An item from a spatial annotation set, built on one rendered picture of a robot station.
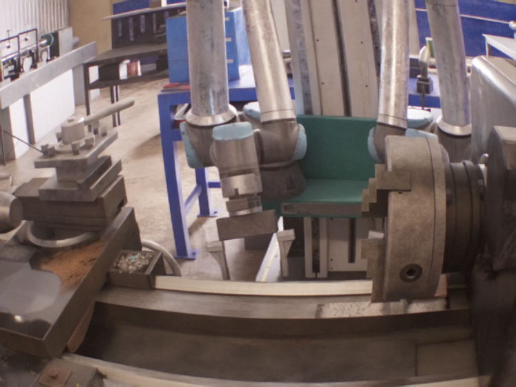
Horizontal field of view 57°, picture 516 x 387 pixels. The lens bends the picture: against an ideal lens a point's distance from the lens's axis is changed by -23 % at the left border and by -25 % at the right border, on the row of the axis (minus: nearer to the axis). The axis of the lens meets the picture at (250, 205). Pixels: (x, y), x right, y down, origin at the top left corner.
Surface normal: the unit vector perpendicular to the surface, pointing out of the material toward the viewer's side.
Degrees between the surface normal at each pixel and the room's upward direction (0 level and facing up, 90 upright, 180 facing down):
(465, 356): 0
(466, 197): 42
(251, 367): 4
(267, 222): 66
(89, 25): 90
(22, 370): 0
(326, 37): 90
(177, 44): 90
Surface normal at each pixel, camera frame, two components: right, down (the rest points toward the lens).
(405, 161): -0.15, -0.65
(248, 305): -0.08, -0.90
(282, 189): 0.20, 0.06
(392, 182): -0.18, -0.40
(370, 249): -0.20, 0.11
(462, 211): -0.20, -0.14
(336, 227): -0.22, 0.43
